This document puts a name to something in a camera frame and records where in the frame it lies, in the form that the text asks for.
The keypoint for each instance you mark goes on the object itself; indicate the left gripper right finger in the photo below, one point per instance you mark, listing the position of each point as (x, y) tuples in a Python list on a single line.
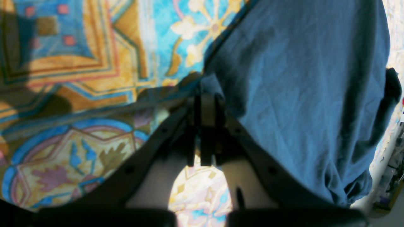
[(262, 190)]

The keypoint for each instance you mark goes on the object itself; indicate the dark navy t-shirt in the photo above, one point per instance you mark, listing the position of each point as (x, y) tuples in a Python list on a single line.
[(308, 80)]

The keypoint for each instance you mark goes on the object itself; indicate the patterned colourful tablecloth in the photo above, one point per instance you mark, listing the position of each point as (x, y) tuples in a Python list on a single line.
[(86, 83)]

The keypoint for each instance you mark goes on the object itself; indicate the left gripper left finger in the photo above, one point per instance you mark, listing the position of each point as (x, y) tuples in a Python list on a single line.
[(137, 194)]

